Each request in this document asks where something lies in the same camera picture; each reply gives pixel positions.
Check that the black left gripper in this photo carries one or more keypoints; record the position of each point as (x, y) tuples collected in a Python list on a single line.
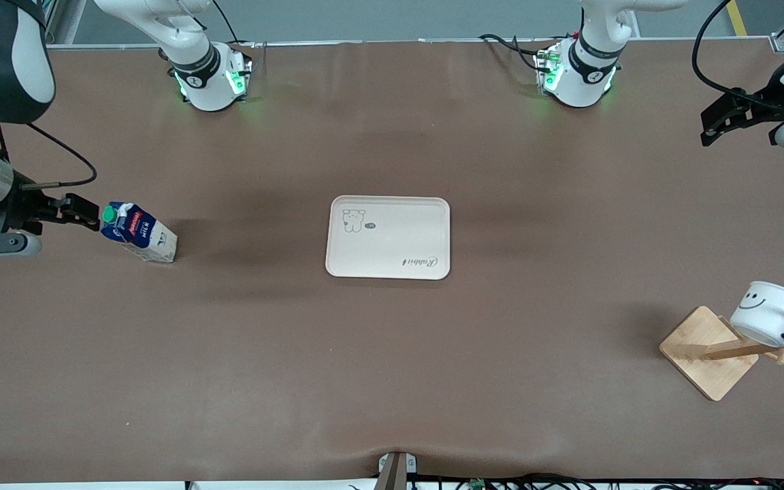
[(764, 108)]

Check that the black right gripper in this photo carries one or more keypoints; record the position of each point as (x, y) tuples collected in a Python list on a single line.
[(24, 206)]

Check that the blue white milk carton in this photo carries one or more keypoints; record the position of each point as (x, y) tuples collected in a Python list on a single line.
[(140, 231)]

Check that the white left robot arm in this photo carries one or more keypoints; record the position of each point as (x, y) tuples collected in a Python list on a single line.
[(589, 68)]

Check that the wooden cup rack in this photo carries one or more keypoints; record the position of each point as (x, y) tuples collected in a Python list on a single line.
[(705, 354)]

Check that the white rectangular tray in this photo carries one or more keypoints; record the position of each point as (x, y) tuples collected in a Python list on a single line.
[(399, 231)]

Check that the small green circuit board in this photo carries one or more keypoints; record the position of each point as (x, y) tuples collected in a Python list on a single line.
[(478, 484)]

